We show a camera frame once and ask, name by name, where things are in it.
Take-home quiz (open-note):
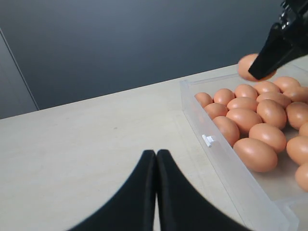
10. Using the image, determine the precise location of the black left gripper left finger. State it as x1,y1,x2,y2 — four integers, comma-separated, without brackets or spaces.
70,150,157,231

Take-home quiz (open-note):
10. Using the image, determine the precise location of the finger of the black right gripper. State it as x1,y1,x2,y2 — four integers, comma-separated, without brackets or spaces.
248,21,308,80

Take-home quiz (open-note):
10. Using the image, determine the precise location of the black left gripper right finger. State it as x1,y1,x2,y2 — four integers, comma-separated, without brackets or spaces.
156,150,249,231

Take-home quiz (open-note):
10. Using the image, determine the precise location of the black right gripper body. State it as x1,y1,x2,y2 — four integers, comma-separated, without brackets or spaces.
280,0,308,46

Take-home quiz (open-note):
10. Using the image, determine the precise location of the brown egg placed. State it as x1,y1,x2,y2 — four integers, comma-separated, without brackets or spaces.
238,53,277,82
213,116,240,147

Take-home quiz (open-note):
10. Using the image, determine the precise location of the brown egg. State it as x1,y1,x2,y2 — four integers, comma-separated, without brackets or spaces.
295,163,308,192
283,86,308,103
194,92,213,108
286,136,308,165
253,81,281,95
273,76,301,93
248,123,287,153
234,84,258,100

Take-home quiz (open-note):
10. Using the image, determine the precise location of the brown egg back left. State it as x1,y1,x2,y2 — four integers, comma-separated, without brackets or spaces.
234,84,258,100

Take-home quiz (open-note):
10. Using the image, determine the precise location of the brown egg second row right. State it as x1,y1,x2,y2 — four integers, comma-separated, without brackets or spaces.
286,102,308,130

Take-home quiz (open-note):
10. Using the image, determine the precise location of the brown egg second row middle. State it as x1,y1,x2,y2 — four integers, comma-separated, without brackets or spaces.
227,97,258,112

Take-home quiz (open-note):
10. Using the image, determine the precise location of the brown egg second row left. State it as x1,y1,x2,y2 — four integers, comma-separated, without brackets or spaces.
213,89,235,106

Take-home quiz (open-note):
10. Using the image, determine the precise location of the brown egg third row middle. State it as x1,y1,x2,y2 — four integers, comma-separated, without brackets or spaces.
226,108,263,134

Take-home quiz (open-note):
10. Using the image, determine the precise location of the brown egg third row right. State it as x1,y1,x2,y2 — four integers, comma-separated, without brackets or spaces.
298,122,308,137

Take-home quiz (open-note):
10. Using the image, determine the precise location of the brown egg far left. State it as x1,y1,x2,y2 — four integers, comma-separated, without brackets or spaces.
194,92,213,108

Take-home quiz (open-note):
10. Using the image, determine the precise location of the clear plastic bin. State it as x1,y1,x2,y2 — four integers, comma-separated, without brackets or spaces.
180,70,308,231

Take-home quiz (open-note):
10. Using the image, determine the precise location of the brown egg right middle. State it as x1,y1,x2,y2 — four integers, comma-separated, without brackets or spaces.
286,136,308,165

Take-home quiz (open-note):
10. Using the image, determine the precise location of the brown egg front left centre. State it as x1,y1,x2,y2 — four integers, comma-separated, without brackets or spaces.
295,163,308,192

